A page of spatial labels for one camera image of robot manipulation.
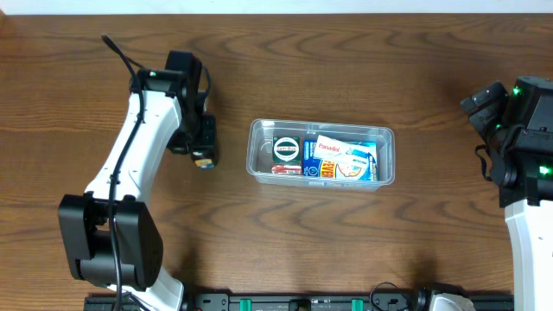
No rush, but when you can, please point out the dark Woods syrup bottle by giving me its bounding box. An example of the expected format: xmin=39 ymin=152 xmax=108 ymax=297
xmin=191 ymin=149 xmax=219 ymax=169

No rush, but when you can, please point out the red Panadol ActiFast box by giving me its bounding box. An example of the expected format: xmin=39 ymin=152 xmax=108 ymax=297
xmin=271 ymin=164 xmax=302 ymax=175

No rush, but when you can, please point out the green Zam-Buk box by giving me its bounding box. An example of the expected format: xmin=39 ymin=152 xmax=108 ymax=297
xmin=272 ymin=136 xmax=302 ymax=165

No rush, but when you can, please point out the white Panadol box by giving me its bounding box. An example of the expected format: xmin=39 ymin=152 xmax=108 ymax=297
xmin=314 ymin=136 xmax=376 ymax=168

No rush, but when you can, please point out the blue Kool Fever box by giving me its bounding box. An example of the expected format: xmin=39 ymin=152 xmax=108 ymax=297
xmin=302 ymin=140 xmax=378 ymax=181

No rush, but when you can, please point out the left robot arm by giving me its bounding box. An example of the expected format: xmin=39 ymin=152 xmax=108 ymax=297
xmin=58 ymin=69 xmax=218 ymax=310

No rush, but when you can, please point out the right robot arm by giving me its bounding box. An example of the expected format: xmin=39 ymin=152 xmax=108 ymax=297
xmin=460 ymin=76 xmax=552 ymax=310

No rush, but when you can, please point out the clear plastic container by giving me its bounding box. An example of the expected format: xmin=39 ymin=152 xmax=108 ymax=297
xmin=246 ymin=119 xmax=396 ymax=191

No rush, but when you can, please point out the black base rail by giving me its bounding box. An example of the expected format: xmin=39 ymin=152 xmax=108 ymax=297
xmin=83 ymin=290 xmax=515 ymax=311

